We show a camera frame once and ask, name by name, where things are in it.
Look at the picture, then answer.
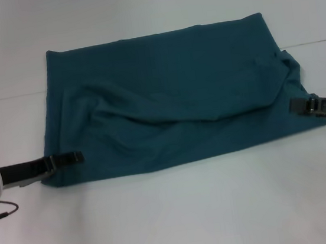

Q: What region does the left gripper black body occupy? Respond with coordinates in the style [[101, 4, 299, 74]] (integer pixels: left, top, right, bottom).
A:
[[0, 155, 58, 191]]

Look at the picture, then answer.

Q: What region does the teal T-shirt with FREE print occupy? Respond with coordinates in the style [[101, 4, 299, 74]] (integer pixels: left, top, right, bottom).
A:
[[28, 5, 326, 190]]

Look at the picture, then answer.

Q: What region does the left arm dark cable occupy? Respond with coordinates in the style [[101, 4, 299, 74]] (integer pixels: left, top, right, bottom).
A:
[[0, 198, 22, 223]]

